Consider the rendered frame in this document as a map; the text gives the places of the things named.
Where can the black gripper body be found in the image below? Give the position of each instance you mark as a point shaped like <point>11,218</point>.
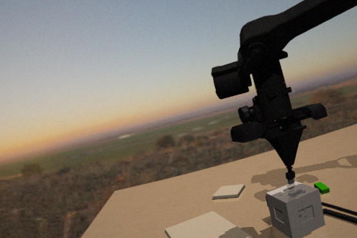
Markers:
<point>275,104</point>

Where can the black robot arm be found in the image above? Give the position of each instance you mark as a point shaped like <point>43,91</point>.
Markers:
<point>261,48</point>

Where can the green rectangular block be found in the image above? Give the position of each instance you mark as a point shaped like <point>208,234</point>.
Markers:
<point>322,187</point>

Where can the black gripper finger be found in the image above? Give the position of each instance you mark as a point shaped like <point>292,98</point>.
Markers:
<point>293,139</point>
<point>279,143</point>

